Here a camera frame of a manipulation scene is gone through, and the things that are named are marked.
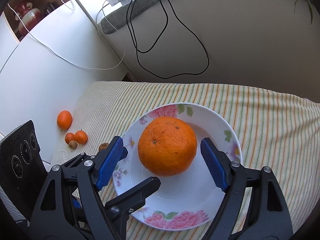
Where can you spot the floral white plate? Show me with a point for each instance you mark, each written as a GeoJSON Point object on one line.
{"type": "Point", "coordinates": [189, 199]}

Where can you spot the white cabinet panel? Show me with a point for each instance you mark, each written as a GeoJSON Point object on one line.
{"type": "Point", "coordinates": [48, 70]}

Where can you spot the small reddish mandarin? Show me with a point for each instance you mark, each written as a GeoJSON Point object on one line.
{"type": "Point", "coordinates": [69, 137]}

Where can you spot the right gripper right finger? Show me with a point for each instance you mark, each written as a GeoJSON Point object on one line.
{"type": "Point", "coordinates": [267, 215]}

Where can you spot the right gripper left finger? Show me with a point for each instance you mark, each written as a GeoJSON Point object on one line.
{"type": "Point", "coordinates": [69, 206]}

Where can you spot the large orange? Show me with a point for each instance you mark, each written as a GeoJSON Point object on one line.
{"type": "Point", "coordinates": [81, 137]}
{"type": "Point", "coordinates": [167, 146]}

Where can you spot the brown kiwi fruit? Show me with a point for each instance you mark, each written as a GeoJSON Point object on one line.
{"type": "Point", "coordinates": [103, 146]}

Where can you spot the small brown longan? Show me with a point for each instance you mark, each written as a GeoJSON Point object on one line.
{"type": "Point", "coordinates": [72, 144]}

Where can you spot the red white vase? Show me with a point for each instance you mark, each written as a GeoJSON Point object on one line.
{"type": "Point", "coordinates": [28, 16]}

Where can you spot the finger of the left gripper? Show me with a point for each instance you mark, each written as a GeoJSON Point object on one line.
{"type": "Point", "coordinates": [120, 208]}

